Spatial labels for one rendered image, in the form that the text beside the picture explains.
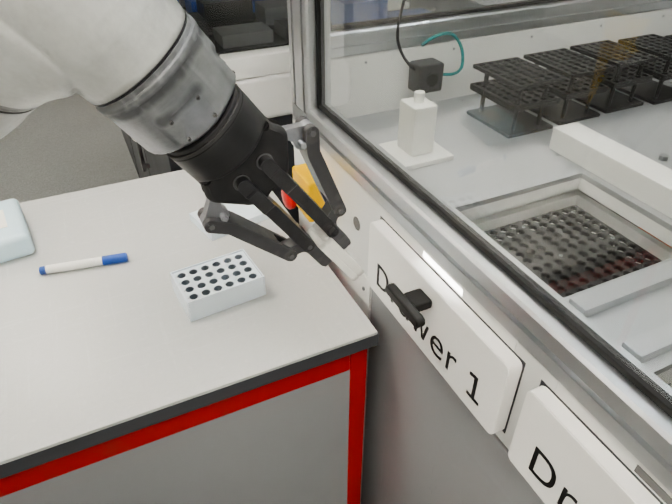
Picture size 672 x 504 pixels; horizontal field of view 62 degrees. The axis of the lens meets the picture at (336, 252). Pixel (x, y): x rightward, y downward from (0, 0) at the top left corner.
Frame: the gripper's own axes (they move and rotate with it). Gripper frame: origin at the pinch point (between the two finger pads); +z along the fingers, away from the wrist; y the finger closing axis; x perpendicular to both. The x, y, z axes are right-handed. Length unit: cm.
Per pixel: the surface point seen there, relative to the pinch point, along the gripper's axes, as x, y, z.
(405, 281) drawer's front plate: 4.5, 3.1, 16.1
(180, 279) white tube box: 29.8, -22.4, 10.4
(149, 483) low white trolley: 11.1, -43.6, 19.8
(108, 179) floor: 224, -72, 73
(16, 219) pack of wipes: 57, -40, -3
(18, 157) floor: 268, -104, 50
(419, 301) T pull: -0.9, 2.8, 13.9
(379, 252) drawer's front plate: 11.3, 3.1, 16.1
